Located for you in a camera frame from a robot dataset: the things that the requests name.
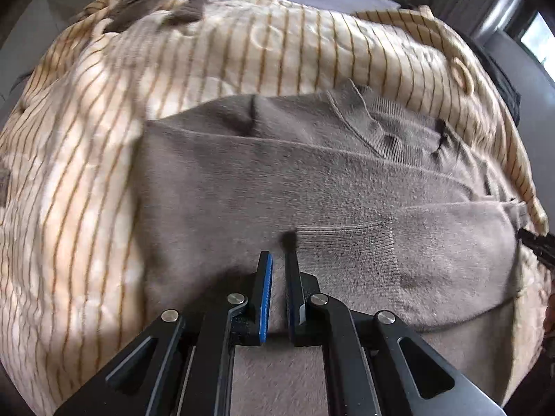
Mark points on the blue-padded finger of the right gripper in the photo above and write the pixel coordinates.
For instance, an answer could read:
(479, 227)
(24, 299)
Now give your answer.
(542, 246)

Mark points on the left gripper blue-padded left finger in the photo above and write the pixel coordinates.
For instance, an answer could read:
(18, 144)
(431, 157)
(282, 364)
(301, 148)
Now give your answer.
(182, 364)

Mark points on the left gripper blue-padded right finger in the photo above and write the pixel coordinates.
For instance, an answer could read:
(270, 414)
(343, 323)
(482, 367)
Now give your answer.
(374, 363)

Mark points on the taupe knit sweater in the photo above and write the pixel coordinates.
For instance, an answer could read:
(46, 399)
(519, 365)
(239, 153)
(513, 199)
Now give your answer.
(387, 208)

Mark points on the cream striped quilt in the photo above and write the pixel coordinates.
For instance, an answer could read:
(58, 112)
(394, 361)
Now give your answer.
(71, 271)

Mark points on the brown garment on quilt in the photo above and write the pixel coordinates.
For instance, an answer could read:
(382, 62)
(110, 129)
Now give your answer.
(126, 12)

